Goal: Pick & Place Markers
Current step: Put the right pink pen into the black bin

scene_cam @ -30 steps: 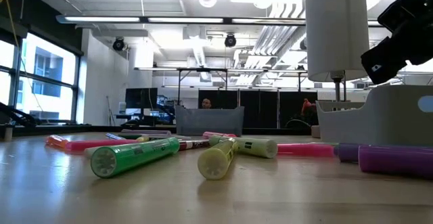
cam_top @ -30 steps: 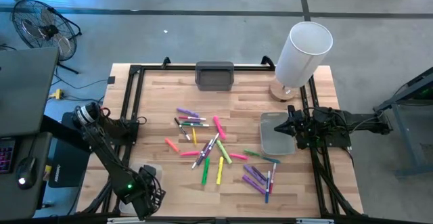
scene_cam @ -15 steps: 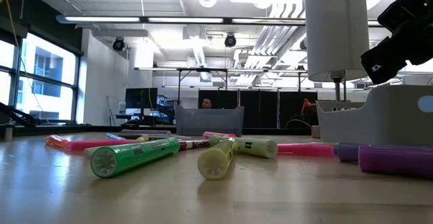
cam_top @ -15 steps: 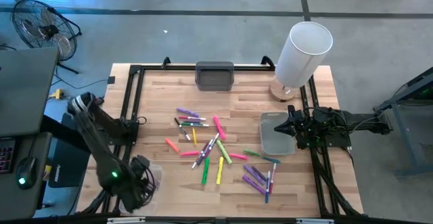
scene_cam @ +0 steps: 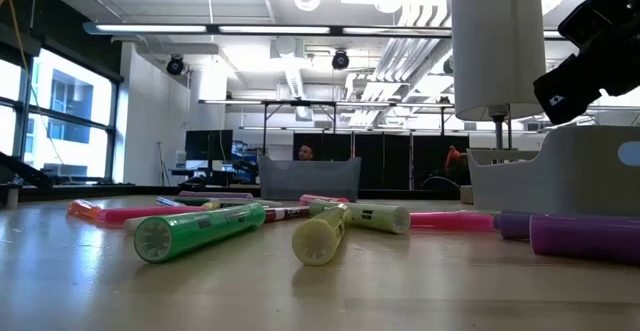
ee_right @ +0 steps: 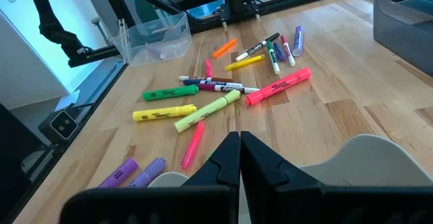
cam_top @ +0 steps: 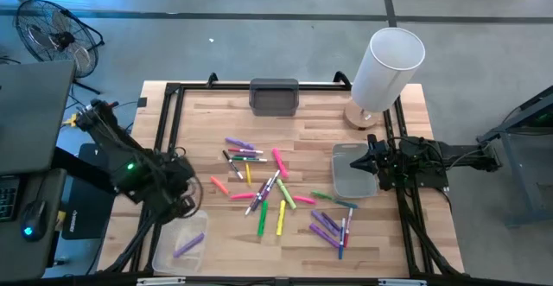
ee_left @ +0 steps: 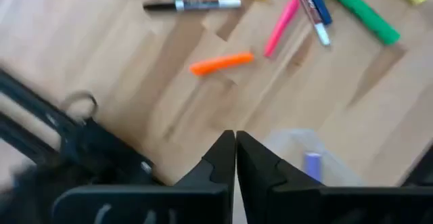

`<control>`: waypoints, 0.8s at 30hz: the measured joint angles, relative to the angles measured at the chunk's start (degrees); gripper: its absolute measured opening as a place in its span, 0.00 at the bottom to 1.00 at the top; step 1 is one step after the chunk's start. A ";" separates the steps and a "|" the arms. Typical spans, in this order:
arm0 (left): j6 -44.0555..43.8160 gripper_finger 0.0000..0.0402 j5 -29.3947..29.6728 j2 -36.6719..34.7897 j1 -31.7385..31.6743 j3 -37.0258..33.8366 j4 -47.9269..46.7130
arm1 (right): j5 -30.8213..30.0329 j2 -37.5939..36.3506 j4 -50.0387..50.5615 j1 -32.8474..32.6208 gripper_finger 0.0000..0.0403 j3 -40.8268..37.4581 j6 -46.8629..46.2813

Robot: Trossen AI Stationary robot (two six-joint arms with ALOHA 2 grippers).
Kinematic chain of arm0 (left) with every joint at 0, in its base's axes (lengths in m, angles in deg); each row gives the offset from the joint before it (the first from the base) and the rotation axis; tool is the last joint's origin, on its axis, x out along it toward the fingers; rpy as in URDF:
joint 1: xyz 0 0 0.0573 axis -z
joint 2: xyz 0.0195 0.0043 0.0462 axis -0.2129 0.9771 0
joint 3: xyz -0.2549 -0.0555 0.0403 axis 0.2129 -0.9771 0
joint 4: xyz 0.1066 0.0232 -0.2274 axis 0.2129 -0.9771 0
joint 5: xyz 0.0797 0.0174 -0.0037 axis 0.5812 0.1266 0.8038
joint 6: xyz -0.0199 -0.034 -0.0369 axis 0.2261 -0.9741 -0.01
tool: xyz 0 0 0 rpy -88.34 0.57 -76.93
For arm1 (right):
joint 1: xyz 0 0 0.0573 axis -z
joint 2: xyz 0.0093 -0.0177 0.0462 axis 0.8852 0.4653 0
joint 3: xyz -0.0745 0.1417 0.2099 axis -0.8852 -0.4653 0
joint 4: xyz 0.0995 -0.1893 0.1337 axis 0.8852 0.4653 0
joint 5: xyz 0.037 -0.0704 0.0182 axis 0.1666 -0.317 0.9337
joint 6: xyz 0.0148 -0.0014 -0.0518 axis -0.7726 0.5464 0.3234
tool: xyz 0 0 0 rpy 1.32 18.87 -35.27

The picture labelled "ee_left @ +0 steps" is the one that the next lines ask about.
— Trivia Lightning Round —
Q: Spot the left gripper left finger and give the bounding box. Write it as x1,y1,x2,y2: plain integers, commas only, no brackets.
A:
52,130,237,224

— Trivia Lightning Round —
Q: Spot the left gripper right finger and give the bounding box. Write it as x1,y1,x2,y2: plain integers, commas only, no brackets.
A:
235,131,433,224

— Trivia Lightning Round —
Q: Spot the orange highlighter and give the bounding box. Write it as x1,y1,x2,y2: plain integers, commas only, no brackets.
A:
189,51,255,77

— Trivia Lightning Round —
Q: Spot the pink thick highlighter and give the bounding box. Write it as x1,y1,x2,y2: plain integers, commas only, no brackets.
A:
263,0,301,59

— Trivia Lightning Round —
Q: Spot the black whiteboard marker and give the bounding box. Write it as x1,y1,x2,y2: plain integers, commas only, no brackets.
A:
143,0,242,13

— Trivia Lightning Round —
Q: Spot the blue whiteboard marker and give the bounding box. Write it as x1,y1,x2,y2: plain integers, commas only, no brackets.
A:
303,0,334,26

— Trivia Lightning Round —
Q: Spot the green thick highlighter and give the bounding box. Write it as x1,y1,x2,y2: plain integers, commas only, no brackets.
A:
325,0,402,47

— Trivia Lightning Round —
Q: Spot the clear plastic bin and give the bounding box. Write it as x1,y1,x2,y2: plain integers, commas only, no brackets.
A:
262,128,368,187

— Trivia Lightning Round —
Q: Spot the purple thick highlighter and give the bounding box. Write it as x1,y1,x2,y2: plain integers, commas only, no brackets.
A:
303,152,323,183

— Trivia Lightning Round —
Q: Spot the thin dark cable loop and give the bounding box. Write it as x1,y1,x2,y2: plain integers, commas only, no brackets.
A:
60,90,99,123

